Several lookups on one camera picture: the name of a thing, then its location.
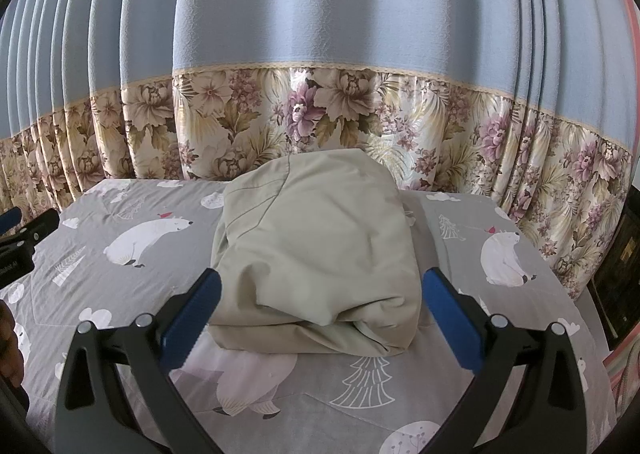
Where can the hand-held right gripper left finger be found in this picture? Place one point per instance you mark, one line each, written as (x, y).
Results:
(192, 319)

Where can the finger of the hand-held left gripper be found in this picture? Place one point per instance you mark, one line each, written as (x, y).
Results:
(40, 225)
(9, 220)

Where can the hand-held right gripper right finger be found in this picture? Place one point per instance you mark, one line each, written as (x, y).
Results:
(452, 319)

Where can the pale green jacket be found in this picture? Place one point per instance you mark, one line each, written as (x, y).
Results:
(315, 244)

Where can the person's left hand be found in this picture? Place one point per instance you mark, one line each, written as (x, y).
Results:
(10, 349)

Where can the grey printed bed cover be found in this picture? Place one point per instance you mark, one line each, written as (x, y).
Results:
(100, 284)

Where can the dark cabinet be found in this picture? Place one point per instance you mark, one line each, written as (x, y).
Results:
(620, 279)

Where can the pink striped cloth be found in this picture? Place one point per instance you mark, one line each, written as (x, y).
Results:
(622, 374)

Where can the blue floral curtain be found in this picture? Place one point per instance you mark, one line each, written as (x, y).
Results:
(350, 9)

